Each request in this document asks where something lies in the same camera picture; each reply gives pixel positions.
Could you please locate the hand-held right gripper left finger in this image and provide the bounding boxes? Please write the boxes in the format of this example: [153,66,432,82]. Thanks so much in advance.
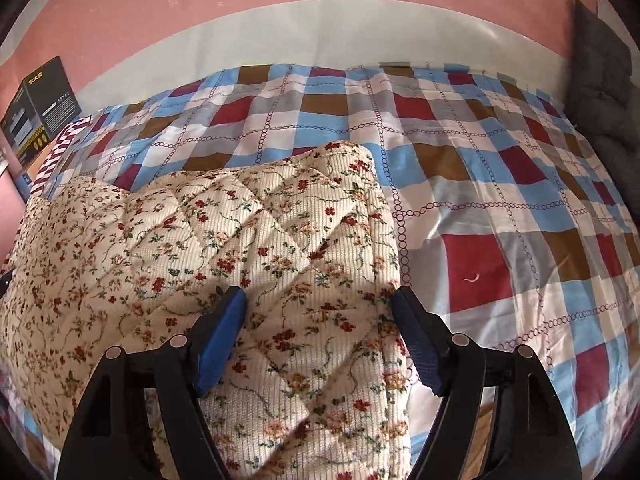
[56,285,248,480]

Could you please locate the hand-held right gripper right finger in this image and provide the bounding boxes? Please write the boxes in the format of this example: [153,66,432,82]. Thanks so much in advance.
[391,286,583,480]

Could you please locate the floral quilted blanket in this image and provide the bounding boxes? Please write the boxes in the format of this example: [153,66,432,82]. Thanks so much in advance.
[0,141,416,480]

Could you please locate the checked bedsheet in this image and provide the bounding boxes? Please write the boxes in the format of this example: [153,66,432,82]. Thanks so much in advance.
[0,62,640,480]

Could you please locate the red white striped cloth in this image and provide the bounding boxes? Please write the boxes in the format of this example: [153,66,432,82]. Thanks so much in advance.
[30,115,93,196]

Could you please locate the brown cardboard box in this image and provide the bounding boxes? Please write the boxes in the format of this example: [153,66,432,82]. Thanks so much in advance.
[15,152,51,206]

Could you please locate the black printed cardboard box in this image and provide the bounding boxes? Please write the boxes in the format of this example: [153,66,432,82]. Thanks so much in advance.
[0,56,82,168]

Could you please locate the grey tufted cushion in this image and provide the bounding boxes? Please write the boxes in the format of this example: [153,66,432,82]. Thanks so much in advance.
[565,0,640,151]

